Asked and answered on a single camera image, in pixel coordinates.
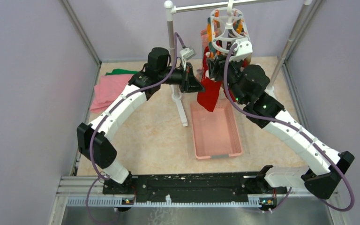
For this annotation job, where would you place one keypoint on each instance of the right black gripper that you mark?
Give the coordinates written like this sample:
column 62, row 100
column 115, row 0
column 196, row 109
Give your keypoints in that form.
column 216, row 67

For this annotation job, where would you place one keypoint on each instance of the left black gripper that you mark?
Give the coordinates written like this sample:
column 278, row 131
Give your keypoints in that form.
column 189, row 82

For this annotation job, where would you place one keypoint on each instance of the red santa sock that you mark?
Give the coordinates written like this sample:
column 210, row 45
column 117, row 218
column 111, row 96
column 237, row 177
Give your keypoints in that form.
column 208, row 99

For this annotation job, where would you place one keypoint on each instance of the pink sock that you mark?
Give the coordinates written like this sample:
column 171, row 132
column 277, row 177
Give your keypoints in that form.
column 204, row 38

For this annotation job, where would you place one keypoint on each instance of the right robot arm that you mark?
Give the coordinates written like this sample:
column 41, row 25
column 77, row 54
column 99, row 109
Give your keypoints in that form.
column 325, row 165

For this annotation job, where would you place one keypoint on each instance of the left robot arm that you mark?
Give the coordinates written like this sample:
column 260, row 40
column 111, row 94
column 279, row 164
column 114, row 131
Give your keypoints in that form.
column 93, row 138

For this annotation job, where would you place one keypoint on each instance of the white clip sock hanger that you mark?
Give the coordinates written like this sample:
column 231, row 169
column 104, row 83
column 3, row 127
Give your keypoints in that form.
column 226, row 26

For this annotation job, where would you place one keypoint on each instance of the pink plastic basket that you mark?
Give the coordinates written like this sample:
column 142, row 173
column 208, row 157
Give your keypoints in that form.
column 215, row 134

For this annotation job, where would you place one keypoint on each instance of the metal drying rack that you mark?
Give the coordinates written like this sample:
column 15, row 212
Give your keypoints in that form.
column 305, row 15

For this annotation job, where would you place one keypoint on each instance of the green folded cloth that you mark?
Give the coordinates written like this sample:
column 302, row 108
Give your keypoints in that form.
column 119, row 71

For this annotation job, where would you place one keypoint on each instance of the pink folded cloth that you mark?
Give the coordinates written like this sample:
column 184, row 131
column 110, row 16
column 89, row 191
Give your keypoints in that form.
column 107, row 91

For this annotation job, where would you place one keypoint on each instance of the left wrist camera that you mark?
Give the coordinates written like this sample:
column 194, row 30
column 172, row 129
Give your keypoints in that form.
column 186, row 54

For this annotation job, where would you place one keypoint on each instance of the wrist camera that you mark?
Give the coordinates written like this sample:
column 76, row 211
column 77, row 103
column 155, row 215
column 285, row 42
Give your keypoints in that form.
column 186, row 54
column 241, row 49

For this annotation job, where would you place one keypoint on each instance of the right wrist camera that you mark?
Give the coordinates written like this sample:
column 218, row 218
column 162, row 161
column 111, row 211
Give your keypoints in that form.
column 241, row 49

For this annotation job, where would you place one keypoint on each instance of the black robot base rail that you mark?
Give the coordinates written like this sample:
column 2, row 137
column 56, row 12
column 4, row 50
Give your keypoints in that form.
column 225, row 189

